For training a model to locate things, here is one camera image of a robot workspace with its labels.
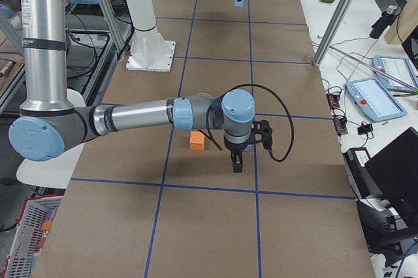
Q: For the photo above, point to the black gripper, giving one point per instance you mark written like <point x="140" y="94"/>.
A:
<point x="236" y="149"/>

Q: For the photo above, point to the blue foam block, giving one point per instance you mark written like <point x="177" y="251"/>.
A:
<point x="239" y="3"/>

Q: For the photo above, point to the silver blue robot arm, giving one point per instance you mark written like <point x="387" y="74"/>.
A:
<point x="45" y="53"/>

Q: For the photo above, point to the orange foam block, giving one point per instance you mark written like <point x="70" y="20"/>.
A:
<point x="196" y="141"/>

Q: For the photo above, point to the small orange block in basket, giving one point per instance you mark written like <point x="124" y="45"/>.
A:
<point x="46" y="226"/>

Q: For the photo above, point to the orange circuit board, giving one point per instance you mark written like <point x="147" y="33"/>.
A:
<point x="338" y="115"/>

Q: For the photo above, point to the black box device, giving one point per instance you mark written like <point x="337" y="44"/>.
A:
<point x="359" y="178"/>

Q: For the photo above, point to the near teach pendant tablet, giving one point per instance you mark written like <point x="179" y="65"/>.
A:
<point x="375" y="100"/>

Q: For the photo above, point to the teach pendant tablet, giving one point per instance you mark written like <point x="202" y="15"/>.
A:
<point x="399" y="67"/>
<point x="375" y="100"/>

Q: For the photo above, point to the white plastic chair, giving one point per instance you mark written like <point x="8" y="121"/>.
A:
<point x="48" y="126"/>

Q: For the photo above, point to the far teach pendant tablet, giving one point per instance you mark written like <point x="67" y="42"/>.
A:
<point x="399" y="67"/>

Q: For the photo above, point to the grey perforated basket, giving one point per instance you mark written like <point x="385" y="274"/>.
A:
<point x="29" y="235"/>

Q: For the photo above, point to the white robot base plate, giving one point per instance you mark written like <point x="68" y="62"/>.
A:
<point x="153" y="56"/>

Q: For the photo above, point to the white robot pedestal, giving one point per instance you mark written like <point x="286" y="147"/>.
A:
<point x="143" y="20"/>

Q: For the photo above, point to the aluminium frame post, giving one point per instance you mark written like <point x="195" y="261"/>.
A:
<point x="331" y="31"/>

